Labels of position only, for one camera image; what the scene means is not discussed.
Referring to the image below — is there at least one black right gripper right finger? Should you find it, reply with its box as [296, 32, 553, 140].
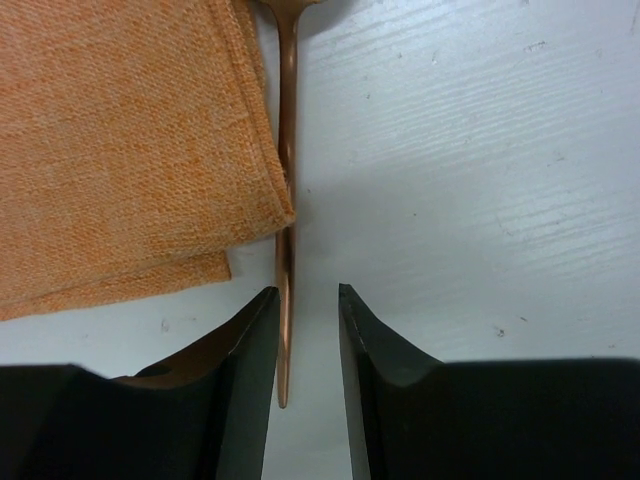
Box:
[338, 284, 639, 479]

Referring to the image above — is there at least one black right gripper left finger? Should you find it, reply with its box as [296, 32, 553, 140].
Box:
[1, 287, 280, 479]

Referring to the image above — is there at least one orange cloth placemat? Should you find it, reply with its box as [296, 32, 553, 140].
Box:
[1, 1, 294, 320]

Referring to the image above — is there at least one copper spoon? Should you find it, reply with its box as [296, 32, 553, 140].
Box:
[261, 0, 313, 409]

